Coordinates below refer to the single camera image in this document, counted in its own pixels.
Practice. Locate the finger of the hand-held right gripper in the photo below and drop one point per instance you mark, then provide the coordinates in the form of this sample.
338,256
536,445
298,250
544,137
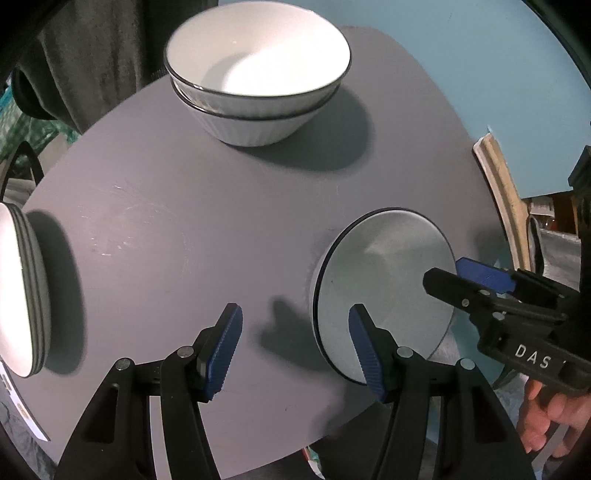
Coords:
450,286
485,275

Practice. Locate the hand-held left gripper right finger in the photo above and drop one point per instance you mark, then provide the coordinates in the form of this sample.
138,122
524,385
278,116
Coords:
367,355

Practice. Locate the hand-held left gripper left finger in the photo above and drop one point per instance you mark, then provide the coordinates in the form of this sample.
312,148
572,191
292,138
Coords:
224,355

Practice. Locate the white bowl with dark rim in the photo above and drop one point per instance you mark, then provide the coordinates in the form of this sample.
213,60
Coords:
249,129
383,295
258,55

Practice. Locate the large white plate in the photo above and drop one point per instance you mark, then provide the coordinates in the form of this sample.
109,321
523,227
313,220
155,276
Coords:
48,318
39,277

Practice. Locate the stack of plates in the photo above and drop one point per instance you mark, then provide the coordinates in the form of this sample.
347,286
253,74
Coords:
9,300

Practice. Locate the person's right hand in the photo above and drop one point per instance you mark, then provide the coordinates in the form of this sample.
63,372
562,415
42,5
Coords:
540,415

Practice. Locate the wooden board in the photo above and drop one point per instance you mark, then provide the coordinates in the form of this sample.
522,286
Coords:
503,198

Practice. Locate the green checkered tablecloth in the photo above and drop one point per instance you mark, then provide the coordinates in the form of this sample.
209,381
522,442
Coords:
14,120

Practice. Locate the dark grey towel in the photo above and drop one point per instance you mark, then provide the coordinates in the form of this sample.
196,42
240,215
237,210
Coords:
83,55

